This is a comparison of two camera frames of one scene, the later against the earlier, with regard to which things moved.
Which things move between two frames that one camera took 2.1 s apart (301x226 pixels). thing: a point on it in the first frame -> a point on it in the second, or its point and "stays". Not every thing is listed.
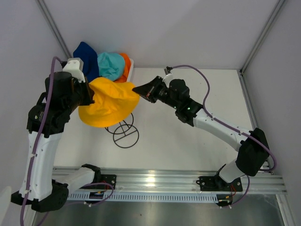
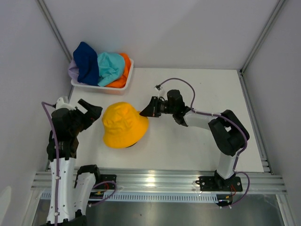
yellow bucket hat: [114, 102] -> [123, 125]
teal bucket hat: [110, 65] stays
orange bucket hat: [127, 67] stays
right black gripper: [149, 90] -> [151, 109]
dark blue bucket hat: [89, 56] stays
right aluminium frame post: [262, 36] stays
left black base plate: [107, 178] stays
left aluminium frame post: [54, 28] stays
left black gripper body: [82, 96] -> [78, 124]
